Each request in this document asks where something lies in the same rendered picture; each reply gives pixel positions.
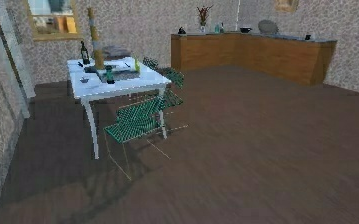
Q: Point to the brown wooden kitchen counter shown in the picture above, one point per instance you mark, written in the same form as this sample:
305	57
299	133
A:
253	55

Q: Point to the green woven chair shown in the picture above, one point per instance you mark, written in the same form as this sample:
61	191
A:
172	77
137	120

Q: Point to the white dining table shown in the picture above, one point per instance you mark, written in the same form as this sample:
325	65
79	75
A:
127	87

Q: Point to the yellow green bottle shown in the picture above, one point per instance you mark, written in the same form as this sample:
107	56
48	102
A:
137	65

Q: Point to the dark grey tray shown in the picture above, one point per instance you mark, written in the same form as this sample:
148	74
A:
122	75

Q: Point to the open white book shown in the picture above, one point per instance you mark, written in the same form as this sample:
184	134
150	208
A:
120	63

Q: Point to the small black object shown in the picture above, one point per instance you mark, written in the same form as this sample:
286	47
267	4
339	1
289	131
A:
181	31

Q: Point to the teal glass bottle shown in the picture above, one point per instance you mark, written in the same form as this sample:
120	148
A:
217	28

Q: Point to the dark slim bottle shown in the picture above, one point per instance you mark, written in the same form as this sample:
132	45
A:
222	28

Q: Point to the red plant in white vase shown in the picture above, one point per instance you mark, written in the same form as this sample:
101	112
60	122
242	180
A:
203	17

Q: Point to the small dark bowl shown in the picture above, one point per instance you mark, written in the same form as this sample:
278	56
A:
84	80

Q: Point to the black bowl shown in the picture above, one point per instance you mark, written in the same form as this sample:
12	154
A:
245	30

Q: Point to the tall yellow grey pillar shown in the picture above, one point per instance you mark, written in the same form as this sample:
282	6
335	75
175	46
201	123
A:
96	43

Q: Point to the dark wine bottle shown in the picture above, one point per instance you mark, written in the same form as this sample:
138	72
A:
84	54

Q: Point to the small black cup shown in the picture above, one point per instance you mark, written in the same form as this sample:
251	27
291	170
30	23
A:
307	37

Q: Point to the wood framed picture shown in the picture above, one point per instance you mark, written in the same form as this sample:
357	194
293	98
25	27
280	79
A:
286	4

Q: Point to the wood framed window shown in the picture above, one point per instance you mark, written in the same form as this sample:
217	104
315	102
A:
53	20

